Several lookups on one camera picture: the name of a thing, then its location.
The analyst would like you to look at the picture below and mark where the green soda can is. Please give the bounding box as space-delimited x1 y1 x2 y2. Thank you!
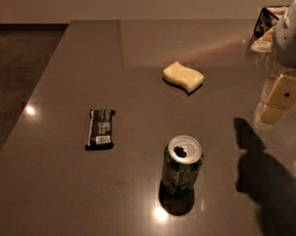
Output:
161 135 204 196

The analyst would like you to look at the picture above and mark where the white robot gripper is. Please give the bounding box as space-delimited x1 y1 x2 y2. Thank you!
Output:
257 0 296 125

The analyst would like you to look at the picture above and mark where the yellow wavy sponge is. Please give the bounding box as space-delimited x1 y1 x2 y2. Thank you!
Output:
163 62 205 93

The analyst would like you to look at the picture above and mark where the black snack bar wrapper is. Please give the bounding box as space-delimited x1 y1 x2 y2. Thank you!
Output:
85 109 115 150

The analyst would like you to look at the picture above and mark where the black wire basket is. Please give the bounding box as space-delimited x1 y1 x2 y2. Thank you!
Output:
254 6 288 38

